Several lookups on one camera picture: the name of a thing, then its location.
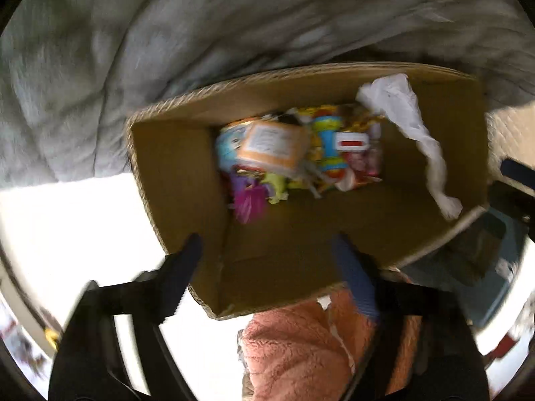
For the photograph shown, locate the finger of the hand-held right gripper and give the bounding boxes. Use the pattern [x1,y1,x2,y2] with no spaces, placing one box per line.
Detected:
[500,157,535,190]

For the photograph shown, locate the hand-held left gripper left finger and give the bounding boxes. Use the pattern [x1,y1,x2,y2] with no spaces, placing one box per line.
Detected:
[48,232,205,401]

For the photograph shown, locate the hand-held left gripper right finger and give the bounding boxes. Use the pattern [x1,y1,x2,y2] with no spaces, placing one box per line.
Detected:
[329,233,491,401]

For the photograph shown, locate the brown cardboard box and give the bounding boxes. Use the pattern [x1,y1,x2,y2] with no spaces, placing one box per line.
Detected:
[125,62,491,321]

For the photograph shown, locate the white tissue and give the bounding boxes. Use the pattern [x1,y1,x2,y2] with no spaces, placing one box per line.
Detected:
[355,73,463,221]

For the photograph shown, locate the orange tissue pack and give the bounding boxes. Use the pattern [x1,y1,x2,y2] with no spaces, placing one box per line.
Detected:
[237,119,311,175]

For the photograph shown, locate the pink fleece garment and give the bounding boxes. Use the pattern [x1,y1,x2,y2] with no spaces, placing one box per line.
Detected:
[237,287,424,401]

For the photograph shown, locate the colourful snack packet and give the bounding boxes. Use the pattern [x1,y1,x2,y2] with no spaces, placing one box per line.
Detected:
[345,112,384,185]

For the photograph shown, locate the grey blanket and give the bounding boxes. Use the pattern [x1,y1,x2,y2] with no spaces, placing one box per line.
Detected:
[0,0,535,185]

